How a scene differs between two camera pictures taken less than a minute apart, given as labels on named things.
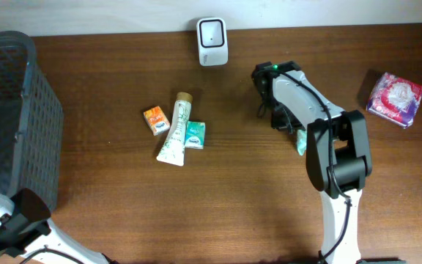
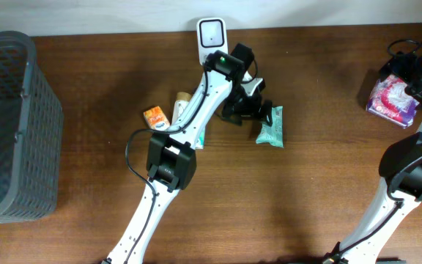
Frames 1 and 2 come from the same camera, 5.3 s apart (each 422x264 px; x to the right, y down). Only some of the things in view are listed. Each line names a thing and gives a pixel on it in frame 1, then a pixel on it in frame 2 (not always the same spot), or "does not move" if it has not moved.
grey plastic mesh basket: [19, 118] does not move
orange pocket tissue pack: [157, 120] does not move
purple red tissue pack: [395, 100] does not move
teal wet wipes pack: [301, 141] to [273, 134]
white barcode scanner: [212, 44] does not move
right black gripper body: [282, 117] to [418, 75]
